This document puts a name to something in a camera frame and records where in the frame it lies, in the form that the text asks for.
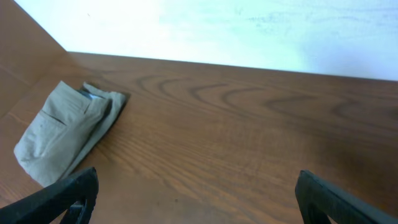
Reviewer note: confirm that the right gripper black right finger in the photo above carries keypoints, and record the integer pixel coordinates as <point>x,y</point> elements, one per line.
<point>321,202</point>

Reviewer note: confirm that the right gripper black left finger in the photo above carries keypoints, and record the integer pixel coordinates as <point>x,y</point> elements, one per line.
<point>73,197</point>

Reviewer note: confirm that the khaki green shorts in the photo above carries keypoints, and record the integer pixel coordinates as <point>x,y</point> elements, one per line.
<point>65,130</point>

